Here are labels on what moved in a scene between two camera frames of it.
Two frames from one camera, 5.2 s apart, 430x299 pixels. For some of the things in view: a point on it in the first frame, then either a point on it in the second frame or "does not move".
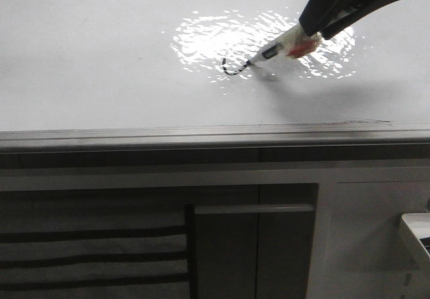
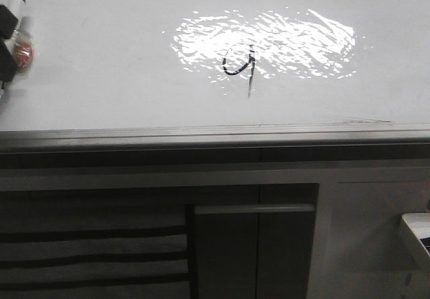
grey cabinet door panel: [252, 250] does not move
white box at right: [420, 224] does not move
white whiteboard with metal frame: [160, 63] does not move
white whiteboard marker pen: [295, 44] -> [20, 44]
